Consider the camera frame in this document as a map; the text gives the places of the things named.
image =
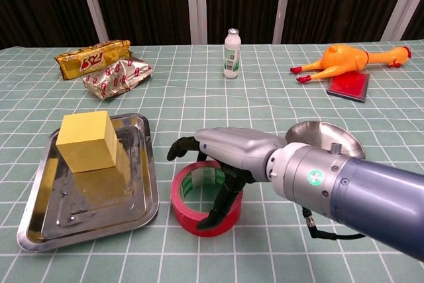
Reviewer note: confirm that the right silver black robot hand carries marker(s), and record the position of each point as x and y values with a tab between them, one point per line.
235	147

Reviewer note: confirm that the pink tape roll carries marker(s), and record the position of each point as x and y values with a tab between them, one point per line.
189	221

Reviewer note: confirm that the yellow sponge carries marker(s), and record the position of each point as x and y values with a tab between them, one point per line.
86	140

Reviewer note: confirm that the green checked tablecloth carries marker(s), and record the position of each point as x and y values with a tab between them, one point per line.
198	104

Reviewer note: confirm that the round steel plate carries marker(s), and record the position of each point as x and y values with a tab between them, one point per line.
314	134

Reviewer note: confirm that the small white bottle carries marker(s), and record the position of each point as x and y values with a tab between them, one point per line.
232	57

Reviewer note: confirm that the silver red snack package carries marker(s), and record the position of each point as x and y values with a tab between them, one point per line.
116	77

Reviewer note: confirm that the orange rubber chicken toy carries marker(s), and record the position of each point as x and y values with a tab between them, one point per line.
344	59

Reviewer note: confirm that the rectangular steel tray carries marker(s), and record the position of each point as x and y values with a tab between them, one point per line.
99	203

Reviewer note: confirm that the gold biscuit package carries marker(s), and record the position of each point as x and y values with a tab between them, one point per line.
89	59

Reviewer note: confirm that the white frame post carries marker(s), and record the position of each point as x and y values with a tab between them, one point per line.
92	1
402	1
283	1
196	1

